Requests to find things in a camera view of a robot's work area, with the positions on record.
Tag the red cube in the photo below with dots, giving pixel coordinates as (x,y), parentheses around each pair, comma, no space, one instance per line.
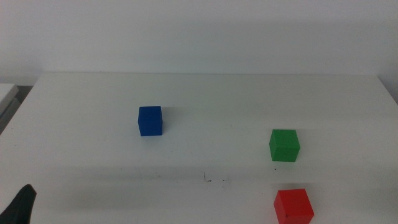
(293,207)

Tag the green cube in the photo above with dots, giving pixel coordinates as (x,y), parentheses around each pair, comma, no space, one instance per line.
(284,146)

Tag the blue cube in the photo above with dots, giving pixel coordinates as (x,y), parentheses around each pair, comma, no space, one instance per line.
(150,121)

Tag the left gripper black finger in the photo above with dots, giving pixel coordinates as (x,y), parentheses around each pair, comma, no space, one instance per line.
(18,207)

